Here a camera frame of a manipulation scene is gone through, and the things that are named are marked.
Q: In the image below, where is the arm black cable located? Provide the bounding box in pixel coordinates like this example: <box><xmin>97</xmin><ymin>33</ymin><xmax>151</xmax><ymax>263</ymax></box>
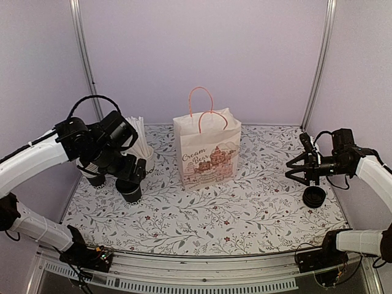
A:
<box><xmin>66</xmin><ymin>94</ymin><xmax>122</xmax><ymax>123</ymax></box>
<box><xmin>314</xmin><ymin>130</ymin><xmax>352</xmax><ymax>190</ymax></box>

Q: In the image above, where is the bundle of wrapped straws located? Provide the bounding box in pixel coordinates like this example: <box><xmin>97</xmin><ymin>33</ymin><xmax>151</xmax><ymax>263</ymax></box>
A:
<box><xmin>124</xmin><ymin>116</ymin><xmax>151</xmax><ymax>158</ymax></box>

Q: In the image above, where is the black white paper cup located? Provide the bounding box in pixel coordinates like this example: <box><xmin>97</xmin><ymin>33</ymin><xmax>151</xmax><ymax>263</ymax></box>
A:
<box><xmin>121</xmin><ymin>186</ymin><xmax>142</xmax><ymax>205</ymax></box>

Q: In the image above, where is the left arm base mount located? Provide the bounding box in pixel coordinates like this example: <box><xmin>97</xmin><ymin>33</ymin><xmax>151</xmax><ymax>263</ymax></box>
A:
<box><xmin>59</xmin><ymin>244</ymin><xmax>113</xmax><ymax>273</ymax></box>

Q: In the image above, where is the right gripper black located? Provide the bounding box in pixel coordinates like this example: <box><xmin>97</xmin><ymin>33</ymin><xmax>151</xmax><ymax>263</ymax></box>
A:
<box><xmin>286</xmin><ymin>151</ymin><xmax>350</xmax><ymax>187</ymax></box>

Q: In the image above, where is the left aluminium frame post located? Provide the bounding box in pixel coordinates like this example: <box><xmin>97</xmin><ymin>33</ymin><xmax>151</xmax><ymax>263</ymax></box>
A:
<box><xmin>69</xmin><ymin>0</ymin><xmax>105</xmax><ymax>120</ymax></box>

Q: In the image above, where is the aluminium frame post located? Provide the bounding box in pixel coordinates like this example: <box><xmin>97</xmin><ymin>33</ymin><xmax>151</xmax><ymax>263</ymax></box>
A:
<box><xmin>301</xmin><ymin>0</ymin><xmax>337</xmax><ymax>130</ymax></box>
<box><xmin>69</xmin><ymin>0</ymin><xmax>105</xmax><ymax>120</ymax></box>

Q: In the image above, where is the stack of black lids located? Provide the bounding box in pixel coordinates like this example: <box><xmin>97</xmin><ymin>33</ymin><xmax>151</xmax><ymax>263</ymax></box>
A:
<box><xmin>303</xmin><ymin>186</ymin><xmax>326</xmax><ymax>209</ymax></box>

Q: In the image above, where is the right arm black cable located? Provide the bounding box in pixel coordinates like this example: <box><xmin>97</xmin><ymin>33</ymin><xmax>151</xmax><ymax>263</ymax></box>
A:
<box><xmin>314</xmin><ymin>130</ymin><xmax>352</xmax><ymax>190</ymax></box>

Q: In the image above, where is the black plastic cup lid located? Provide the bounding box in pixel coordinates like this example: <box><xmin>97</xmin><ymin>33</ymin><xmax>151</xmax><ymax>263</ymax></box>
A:
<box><xmin>115</xmin><ymin>179</ymin><xmax>140</xmax><ymax>194</ymax></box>

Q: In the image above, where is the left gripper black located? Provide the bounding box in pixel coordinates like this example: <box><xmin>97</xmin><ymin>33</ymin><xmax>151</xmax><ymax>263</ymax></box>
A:
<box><xmin>89</xmin><ymin>141</ymin><xmax>146</xmax><ymax>183</ymax></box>

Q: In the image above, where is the paper takeout bag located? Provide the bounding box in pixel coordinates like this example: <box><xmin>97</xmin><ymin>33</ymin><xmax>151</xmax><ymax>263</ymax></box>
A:
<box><xmin>173</xmin><ymin>102</ymin><xmax>241</xmax><ymax>192</ymax></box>

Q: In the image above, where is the right aluminium frame post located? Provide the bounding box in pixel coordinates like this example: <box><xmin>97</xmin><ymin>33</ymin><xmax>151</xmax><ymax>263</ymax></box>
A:
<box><xmin>301</xmin><ymin>0</ymin><xmax>337</xmax><ymax>130</ymax></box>

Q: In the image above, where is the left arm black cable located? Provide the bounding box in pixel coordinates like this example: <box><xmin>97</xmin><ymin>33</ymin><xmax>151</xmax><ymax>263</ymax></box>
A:
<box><xmin>66</xmin><ymin>94</ymin><xmax>122</xmax><ymax>123</ymax></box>

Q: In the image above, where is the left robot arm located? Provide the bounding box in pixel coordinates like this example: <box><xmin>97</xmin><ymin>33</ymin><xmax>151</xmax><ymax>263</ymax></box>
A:
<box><xmin>1</xmin><ymin>111</ymin><xmax>146</xmax><ymax>266</ymax></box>

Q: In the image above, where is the white cup holding straws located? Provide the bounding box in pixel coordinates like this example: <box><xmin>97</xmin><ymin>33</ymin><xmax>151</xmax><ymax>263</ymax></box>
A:
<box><xmin>139</xmin><ymin>146</ymin><xmax>155</xmax><ymax>175</ymax></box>

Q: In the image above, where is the floral table mat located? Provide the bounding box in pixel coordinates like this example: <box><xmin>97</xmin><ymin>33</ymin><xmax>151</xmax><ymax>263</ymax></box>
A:
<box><xmin>63</xmin><ymin>125</ymin><xmax>349</xmax><ymax>255</ymax></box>

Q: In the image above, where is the stack of paper cups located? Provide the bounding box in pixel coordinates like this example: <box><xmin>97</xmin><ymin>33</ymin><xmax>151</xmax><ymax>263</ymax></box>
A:
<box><xmin>77</xmin><ymin>160</ymin><xmax>106</xmax><ymax>189</ymax></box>

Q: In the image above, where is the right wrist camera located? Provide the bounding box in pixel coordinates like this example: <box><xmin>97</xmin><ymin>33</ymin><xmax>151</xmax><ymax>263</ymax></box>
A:
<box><xmin>300</xmin><ymin>132</ymin><xmax>321</xmax><ymax>164</ymax></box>

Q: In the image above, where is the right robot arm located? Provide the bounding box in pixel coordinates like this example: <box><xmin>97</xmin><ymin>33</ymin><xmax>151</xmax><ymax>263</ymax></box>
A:
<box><xmin>285</xmin><ymin>128</ymin><xmax>391</xmax><ymax>270</ymax></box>

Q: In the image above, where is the front aluminium rail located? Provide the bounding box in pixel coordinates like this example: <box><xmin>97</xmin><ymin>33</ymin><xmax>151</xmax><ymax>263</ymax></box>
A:
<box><xmin>26</xmin><ymin>241</ymin><xmax>383</xmax><ymax>294</ymax></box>

